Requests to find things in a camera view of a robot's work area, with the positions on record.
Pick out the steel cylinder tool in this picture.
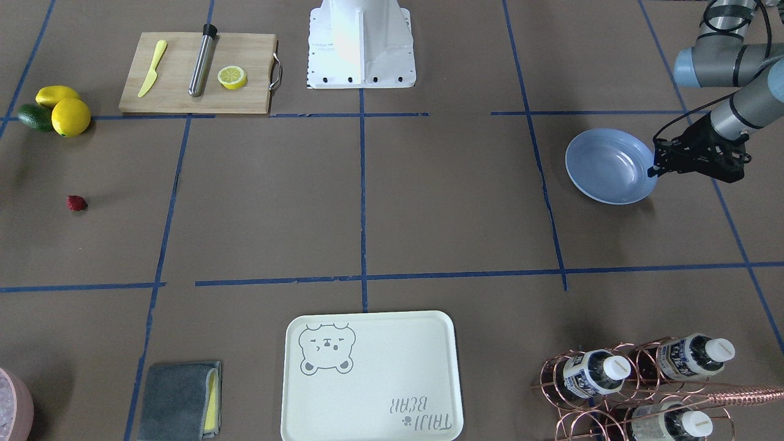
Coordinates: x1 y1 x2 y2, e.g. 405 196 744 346
188 23 217 97

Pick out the wooden cutting board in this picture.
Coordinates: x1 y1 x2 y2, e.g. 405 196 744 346
118 32 279 115

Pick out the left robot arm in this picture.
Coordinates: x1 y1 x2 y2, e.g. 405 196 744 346
647 1 783 183

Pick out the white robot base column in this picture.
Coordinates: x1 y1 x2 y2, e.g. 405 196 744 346
306 1 417 89

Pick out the yellow plastic knife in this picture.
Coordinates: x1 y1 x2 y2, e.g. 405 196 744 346
137 39 168 98

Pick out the pink bowl with ice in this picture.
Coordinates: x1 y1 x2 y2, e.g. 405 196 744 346
1 368 34 440

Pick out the copper wire bottle rack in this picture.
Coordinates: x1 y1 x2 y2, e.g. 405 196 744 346
530 350 782 440

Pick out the dark drink bottle one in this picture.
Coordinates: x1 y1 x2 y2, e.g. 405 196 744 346
554 349 633 402

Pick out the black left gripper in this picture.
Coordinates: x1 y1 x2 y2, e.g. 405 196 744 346
647 115 752 183

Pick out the whole yellow lemon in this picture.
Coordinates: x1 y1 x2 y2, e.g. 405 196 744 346
51 98 91 137

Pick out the grey folded cloth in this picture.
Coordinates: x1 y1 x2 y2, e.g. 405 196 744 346
137 360 223 440

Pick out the lemon half slice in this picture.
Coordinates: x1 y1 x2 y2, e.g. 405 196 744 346
217 65 247 90

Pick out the cream bear tray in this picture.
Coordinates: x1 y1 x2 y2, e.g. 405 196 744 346
281 311 464 440

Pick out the red strawberry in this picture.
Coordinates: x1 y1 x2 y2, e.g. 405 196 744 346
66 195 89 212

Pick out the green avocado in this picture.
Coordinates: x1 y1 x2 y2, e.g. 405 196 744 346
17 104 54 133

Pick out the dark drink bottle three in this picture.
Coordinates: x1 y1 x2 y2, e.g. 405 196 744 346
606 400 714 440

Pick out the dark drink bottle two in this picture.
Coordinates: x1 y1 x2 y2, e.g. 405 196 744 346
635 333 736 383

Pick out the blue plate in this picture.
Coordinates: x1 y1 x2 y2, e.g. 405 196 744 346
565 128 657 205

